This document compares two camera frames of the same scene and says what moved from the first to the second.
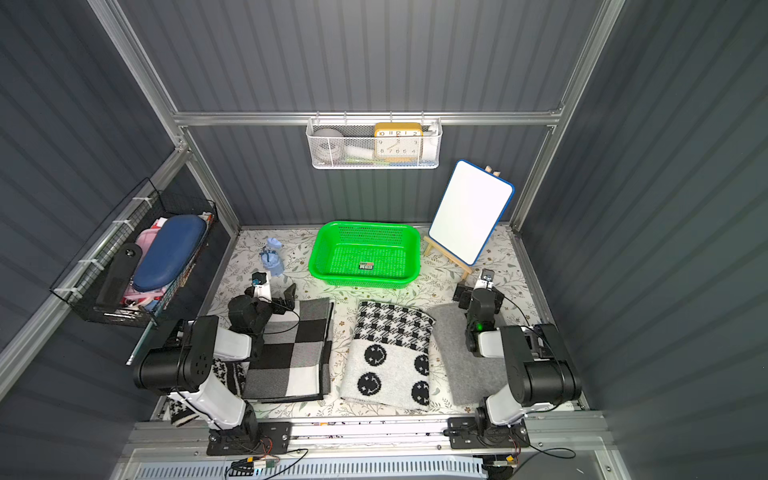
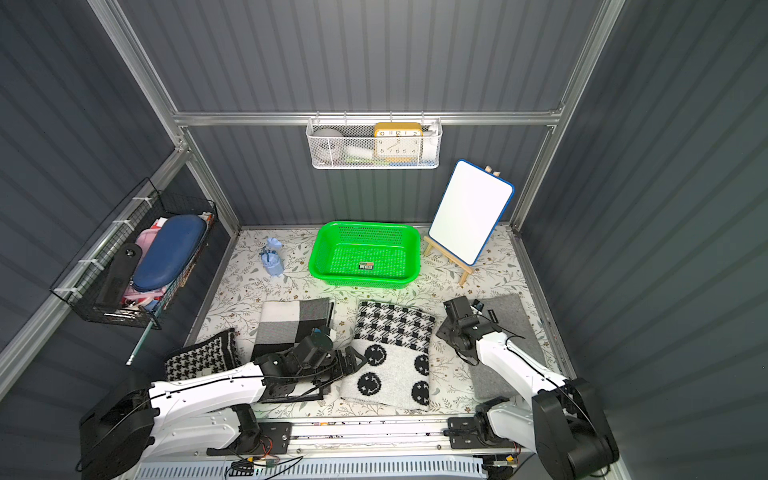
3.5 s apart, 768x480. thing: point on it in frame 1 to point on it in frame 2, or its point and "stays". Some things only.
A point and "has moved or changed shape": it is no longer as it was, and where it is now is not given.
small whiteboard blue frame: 470,211 stays
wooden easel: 448,256 stays
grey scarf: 471,377 has moved or changed shape
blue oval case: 168,250 stays
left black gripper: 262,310 to 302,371
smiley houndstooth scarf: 388,360 stays
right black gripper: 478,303 to 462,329
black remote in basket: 118,283 stays
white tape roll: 329,146 stays
